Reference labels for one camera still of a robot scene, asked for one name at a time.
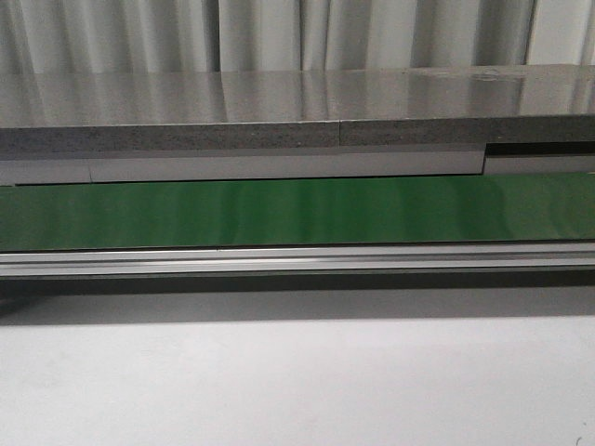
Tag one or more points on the grey stone counter slab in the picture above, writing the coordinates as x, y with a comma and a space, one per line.
114, 114

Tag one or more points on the green conveyor belt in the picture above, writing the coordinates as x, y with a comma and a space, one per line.
320, 211

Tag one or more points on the white pleated curtain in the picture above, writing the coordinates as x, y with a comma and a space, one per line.
230, 36

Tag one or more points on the aluminium conveyor front rail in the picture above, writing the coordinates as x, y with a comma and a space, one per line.
309, 259

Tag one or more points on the grey conveyor rear rail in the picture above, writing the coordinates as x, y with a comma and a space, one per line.
344, 161

